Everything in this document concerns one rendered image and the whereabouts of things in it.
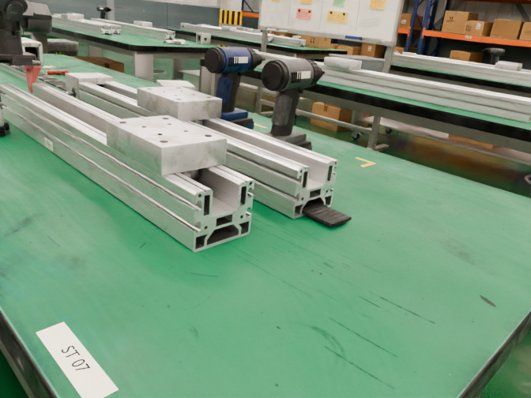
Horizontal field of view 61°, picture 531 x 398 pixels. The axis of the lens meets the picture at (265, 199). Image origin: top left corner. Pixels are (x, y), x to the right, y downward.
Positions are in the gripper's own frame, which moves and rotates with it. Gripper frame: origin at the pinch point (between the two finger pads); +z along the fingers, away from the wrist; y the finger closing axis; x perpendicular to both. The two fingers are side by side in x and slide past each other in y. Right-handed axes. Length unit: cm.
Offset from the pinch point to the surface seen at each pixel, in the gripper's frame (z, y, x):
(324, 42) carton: 0, 402, 206
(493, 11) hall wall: -75, 1055, 256
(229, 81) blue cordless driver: -9, 33, -46
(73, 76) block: -3.6, 13.7, -4.0
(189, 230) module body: 2, -8, -86
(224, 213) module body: 1, -3, -87
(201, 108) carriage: -5, 17, -56
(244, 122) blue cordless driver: 1, 37, -48
